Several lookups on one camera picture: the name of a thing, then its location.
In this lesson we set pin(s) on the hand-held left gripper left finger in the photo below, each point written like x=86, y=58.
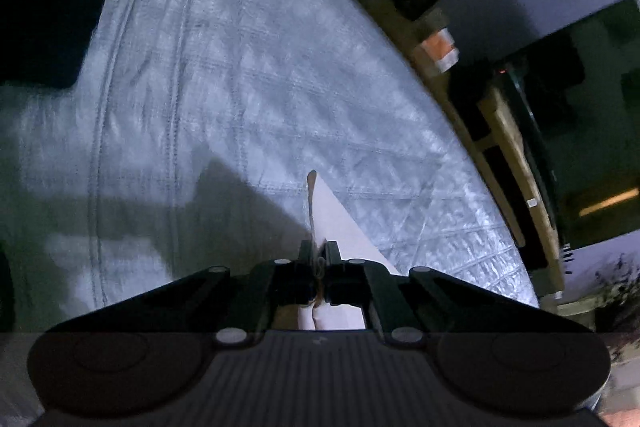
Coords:
x=305, y=257

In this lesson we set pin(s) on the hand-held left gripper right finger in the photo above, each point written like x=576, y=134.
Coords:
x=332, y=257

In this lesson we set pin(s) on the pink pants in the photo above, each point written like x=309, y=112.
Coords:
x=335, y=222

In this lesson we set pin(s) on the silver quilted bed cover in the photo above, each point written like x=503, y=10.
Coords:
x=250, y=82

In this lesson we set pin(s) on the wooden television stand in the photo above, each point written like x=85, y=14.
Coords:
x=510, y=147

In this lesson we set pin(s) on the orange and white box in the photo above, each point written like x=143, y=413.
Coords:
x=440, y=47

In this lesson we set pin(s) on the dried flower bunch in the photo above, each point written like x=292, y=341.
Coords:
x=620, y=292

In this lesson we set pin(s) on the black flat television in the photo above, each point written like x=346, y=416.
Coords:
x=590, y=107

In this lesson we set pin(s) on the black cloth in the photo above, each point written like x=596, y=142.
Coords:
x=45, y=7

